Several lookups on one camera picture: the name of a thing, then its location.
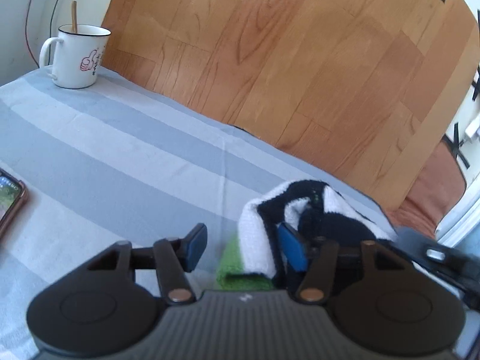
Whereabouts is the green knit sock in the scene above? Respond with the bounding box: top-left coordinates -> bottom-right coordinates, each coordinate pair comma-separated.
216,236 -> 274,291

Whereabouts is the white door frame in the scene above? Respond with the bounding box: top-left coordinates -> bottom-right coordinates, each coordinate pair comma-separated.
434,0 -> 480,248

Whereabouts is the red black wall cable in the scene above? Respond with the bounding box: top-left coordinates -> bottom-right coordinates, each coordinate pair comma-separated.
24,0 -> 75,67

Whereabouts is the white enamel mug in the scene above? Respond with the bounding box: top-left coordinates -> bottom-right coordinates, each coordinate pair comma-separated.
38,24 -> 112,89

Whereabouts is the smartphone with brown case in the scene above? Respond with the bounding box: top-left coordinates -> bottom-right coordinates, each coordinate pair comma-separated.
0,169 -> 29,236

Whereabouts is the wooden stick in mug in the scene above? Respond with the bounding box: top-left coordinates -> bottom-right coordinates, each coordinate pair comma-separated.
71,0 -> 78,34

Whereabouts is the grey striped bed sheet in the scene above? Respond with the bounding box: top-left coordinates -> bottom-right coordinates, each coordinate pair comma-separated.
1,69 -> 391,359

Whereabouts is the navy white striped sock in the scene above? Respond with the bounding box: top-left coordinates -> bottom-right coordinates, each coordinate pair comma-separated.
225,180 -> 397,290

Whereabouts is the brown floor mat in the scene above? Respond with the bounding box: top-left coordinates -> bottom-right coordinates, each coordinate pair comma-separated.
386,141 -> 467,239

